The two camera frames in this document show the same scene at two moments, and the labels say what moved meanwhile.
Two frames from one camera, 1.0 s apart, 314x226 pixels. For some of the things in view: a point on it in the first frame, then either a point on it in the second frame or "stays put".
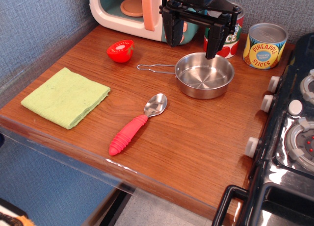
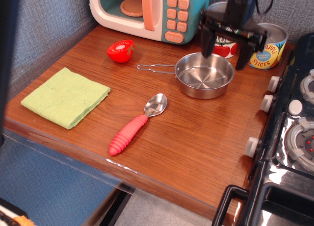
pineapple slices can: (265, 45) stays put
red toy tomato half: (121, 51) stays put
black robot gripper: (206, 7) → (239, 20)
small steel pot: (196, 76) stays put
